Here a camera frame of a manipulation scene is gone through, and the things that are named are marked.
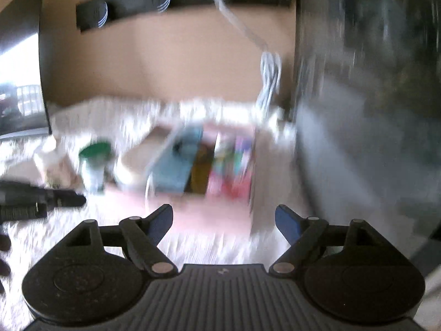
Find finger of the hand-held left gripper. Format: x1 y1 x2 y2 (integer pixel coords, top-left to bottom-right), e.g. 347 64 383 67
0 180 87 210
0 203 48 221

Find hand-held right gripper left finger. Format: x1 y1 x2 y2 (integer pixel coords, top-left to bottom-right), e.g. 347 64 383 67
65 204 176 278

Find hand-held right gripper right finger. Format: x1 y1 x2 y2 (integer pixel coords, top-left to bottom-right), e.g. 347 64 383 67
269 204 381 277

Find cardboard box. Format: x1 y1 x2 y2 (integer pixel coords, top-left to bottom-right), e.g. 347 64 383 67
116 120 263 233

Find light blue packet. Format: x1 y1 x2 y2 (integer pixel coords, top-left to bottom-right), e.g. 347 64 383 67
151 127 205 194

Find white crumpled bag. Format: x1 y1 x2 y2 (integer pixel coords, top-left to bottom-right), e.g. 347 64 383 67
33 134 83 188

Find cup with green lid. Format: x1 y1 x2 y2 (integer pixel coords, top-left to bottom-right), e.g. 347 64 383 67
78 141 112 194

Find white textured cloth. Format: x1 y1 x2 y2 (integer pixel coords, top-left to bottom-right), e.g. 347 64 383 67
0 98 300 331

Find brown packet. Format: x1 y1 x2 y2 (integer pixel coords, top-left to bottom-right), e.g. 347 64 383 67
190 144 217 194

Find pink colourful packets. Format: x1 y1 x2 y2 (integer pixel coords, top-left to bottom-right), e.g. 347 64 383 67
209 134 255 199

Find dark glossy mottled panel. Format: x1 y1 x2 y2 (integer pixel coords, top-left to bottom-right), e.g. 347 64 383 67
292 0 441 278

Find black monitor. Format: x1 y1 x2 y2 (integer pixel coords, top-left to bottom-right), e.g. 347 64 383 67
0 0 53 140

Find white plug with cable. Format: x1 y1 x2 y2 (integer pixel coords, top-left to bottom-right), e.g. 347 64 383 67
209 0 285 119

